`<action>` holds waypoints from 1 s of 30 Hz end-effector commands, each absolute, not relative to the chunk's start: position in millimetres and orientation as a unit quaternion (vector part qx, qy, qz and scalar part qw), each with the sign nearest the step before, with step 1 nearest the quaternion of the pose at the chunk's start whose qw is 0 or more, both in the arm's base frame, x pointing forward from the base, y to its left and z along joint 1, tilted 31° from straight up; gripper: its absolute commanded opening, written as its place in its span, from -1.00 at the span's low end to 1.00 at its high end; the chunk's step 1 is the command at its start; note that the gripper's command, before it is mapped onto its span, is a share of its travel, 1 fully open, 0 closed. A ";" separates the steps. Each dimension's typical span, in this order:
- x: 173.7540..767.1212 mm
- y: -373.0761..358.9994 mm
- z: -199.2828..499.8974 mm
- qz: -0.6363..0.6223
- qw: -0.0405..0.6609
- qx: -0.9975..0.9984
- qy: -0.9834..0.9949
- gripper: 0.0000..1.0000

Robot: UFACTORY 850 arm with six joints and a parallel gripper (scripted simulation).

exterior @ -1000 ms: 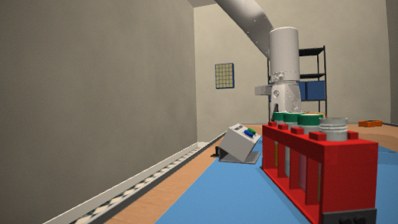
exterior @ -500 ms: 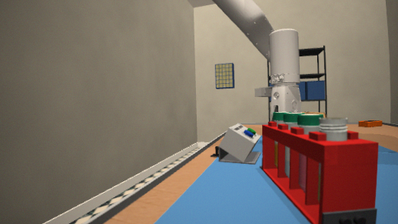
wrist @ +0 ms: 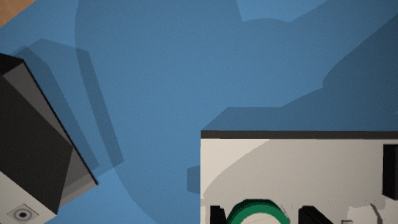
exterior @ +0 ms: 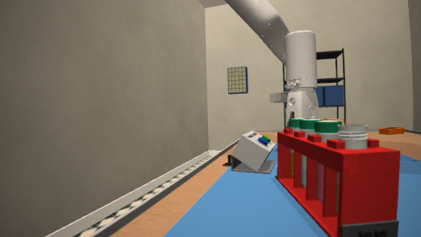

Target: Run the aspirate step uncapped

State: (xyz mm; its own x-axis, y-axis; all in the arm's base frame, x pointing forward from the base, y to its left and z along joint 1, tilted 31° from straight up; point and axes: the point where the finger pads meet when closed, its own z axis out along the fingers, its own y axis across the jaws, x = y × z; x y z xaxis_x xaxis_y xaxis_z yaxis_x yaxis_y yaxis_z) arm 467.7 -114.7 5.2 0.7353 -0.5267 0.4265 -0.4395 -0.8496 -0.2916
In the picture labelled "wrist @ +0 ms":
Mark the green screw cap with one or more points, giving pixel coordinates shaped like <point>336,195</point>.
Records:
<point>257,211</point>

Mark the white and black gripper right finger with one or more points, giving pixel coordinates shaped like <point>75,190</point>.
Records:
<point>310,215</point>

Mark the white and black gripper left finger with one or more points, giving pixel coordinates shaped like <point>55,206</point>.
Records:
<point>217,215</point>

